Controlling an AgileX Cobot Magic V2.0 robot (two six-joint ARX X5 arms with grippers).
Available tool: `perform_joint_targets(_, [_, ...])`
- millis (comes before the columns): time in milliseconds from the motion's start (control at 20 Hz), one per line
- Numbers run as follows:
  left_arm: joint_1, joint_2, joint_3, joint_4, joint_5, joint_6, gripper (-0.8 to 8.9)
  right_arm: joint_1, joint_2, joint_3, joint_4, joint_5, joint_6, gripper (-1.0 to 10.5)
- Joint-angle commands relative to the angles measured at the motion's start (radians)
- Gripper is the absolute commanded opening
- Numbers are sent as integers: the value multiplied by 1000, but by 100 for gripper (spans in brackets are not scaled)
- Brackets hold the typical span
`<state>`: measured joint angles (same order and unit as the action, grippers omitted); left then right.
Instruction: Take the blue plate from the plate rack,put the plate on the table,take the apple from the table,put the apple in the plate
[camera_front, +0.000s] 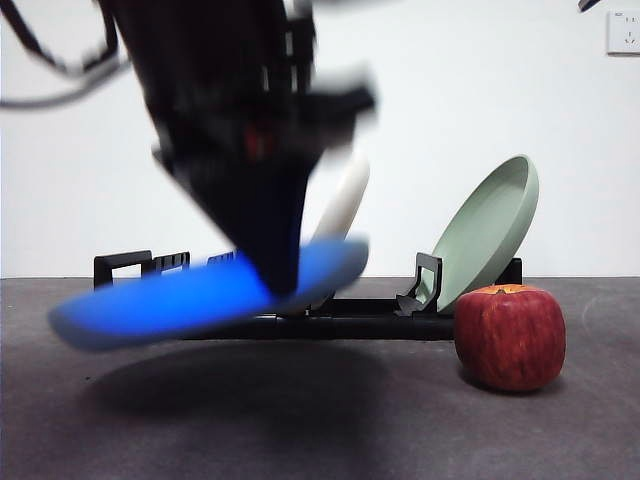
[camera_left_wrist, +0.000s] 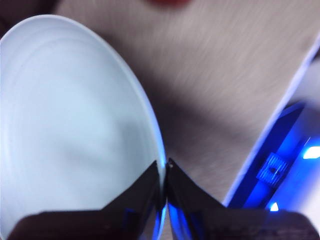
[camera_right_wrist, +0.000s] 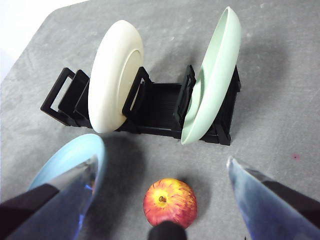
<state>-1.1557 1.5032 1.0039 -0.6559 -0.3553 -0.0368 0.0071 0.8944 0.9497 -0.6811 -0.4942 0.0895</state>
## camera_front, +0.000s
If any white round plate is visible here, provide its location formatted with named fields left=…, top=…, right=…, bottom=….
left=277, top=152, right=372, bottom=316

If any blue round plate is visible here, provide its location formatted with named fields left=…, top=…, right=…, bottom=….
left=48, top=237, right=370, bottom=353

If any green round plate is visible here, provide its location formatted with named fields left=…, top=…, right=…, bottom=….
left=430, top=154, right=540, bottom=316

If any black plate rack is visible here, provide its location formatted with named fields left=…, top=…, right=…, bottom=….
left=94, top=249, right=525, bottom=343

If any black cable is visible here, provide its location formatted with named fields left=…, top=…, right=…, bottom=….
left=0, top=0, right=132, bottom=110

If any white wall socket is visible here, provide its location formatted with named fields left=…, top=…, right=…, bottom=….
left=606, top=10, right=640, bottom=56

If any red apple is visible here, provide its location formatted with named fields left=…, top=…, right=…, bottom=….
left=454, top=283, right=567, bottom=393

